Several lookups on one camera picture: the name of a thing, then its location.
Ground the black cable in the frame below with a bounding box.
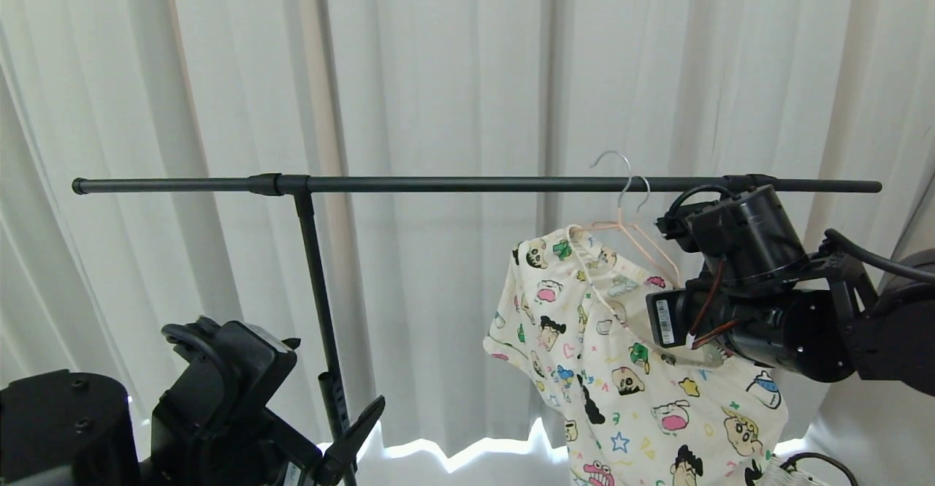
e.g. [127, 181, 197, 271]
[666, 183, 935, 285]
[161, 323, 224, 399]

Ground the black clothes rack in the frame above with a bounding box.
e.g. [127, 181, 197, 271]
[72, 172, 882, 486]

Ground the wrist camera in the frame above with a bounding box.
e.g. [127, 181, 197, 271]
[655, 185, 810, 293]
[150, 316, 301, 418]

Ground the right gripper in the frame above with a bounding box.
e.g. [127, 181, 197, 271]
[646, 286, 860, 384]

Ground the white curtain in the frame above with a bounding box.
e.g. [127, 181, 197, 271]
[0, 0, 935, 486]

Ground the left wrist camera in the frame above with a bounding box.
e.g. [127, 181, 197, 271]
[150, 316, 301, 418]

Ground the pink clothes hanger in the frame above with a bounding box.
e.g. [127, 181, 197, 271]
[570, 151, 684, 290]
[617, 176, 684, 288]

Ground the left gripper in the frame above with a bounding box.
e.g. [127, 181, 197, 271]
[150, 395, 387, 486]

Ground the cream printed garment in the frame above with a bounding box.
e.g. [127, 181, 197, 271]
[483, 226, 790, 486]

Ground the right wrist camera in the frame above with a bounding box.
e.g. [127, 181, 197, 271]
[655, 185, 810, 293]

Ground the white laundry basket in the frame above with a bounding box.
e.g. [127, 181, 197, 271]
[760, 452, 863, 486]

